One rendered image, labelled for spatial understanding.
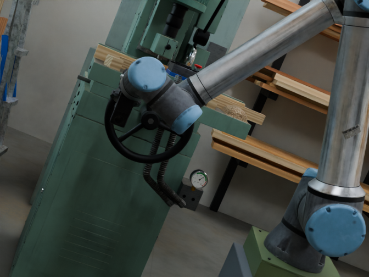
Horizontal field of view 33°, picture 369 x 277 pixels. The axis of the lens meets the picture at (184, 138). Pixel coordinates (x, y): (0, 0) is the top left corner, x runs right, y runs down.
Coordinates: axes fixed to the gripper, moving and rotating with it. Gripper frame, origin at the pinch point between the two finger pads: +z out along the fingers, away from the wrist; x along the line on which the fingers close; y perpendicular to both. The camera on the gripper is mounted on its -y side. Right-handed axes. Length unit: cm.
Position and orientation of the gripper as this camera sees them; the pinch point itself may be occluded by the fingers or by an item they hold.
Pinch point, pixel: (120, 103)
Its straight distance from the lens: 191.7
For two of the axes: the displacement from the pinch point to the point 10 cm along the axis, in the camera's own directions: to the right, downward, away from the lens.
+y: 3.2, -9.3, 1.9
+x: -9.1, -3.6, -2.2
